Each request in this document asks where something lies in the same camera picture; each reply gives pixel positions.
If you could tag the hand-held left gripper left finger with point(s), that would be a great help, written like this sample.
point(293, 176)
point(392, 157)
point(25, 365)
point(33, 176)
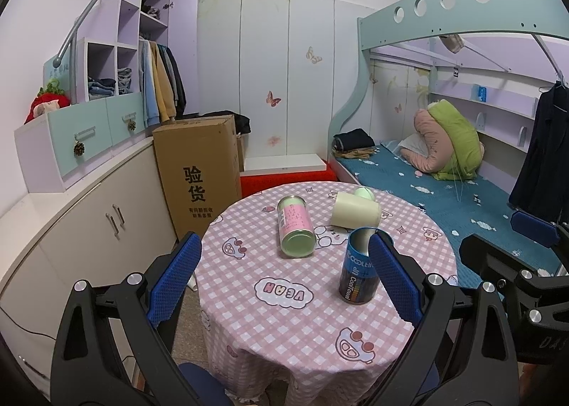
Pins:
point(173, 277)

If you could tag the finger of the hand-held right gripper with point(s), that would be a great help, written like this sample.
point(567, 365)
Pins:
point(489, 257)
point(533, 224)

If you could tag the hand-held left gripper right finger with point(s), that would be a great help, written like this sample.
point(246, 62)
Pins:
point(395, 281)

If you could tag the pale green canister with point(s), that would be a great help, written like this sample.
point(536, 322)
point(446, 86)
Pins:
point(353, 210)

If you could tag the light green cup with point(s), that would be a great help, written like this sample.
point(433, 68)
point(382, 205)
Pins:
point(366, 193)

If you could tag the dark blue can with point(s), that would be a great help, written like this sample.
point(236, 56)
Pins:
point(355, 275)

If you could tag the dark hanging coat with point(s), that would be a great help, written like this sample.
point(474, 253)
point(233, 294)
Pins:
point(542, 152)

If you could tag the blue bed mattress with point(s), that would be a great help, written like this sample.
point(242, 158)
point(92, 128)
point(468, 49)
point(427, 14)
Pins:
point(422, 201)

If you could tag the blue chair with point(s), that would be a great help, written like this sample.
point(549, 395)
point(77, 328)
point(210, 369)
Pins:
point(200, 379)

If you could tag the pink checked tablecloth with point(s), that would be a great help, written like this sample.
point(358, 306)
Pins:
point(289, 321)

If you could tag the green blanket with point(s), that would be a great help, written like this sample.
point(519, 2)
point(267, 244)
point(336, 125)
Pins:
point(458, 139)

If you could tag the pink and green can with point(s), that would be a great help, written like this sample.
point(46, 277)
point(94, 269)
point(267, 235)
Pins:
point(294, 228)

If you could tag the white low cabinet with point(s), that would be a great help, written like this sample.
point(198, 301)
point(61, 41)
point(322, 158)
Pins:
point(66, 232)

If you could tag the tall cardboard box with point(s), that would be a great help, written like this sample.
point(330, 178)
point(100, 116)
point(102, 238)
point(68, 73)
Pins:
point(195, 157)

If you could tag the pink bolster pillow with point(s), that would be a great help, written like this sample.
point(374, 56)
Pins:
point(429, 139)

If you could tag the folded tan cloth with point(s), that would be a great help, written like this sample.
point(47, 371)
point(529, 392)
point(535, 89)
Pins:
point(360, 154)

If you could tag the white pillow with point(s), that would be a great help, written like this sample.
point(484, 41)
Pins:
point(411, 147)

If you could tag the small blue can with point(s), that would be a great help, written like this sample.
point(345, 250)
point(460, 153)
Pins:
point(482, 93)

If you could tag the red box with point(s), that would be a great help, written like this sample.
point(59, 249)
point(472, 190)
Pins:
point(284, 184)

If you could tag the folded dark clothes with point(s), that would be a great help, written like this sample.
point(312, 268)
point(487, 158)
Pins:
point(353, 139)

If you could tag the white board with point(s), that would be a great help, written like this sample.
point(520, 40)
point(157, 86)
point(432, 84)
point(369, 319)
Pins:
point(284, 162)

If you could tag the black cloth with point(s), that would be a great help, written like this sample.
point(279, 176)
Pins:
point(243, 124)

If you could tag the teal drawer unit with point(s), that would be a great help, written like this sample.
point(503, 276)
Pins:
point(66, 139)

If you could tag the yellow hanging jacket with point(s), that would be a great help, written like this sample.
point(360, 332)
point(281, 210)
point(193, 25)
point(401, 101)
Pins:
point(162, 86)

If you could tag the light blue hanging shirt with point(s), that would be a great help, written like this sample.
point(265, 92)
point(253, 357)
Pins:
point(146, 86)

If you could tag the dark hanging jackets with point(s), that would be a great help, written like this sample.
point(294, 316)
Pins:
point(178, 81)

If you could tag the red strawberry plush toy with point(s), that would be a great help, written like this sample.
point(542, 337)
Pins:
point(44, 103)

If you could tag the teal bunk bed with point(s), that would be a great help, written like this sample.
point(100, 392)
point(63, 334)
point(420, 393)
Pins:
point(391, 24)

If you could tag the purple staircase shelf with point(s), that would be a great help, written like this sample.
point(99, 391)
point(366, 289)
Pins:
point(129, 19)

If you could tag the grey metal handrail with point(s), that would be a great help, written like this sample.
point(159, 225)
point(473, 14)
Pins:
point(89, 6)

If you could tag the butterfly wall sticker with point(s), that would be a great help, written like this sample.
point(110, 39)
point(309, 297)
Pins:
point(273, 98)
point(314, 55)

